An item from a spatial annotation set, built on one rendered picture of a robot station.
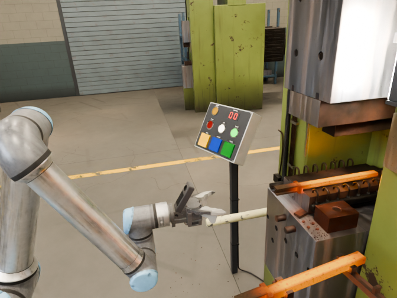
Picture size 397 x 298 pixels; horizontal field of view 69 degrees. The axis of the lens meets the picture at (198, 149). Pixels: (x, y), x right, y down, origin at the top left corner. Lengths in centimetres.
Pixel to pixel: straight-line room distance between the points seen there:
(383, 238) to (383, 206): 11
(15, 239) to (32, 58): 832
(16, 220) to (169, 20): 817
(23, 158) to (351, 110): 101
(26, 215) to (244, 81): 528
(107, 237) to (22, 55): 859
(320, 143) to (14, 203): 123
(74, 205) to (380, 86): 100
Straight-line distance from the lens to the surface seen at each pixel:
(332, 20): 101
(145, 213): 106
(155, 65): 891
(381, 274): 124
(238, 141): 151
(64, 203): 88
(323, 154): 148
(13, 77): 950
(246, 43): 590
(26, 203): 106
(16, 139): 85
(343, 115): 112
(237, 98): 600
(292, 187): 121
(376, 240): 120
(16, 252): 117
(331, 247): 117
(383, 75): 111
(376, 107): 120
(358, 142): 158
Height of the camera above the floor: 161
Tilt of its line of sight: 23 degrees down
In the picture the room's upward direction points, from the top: 3 degrees counter-clockwise
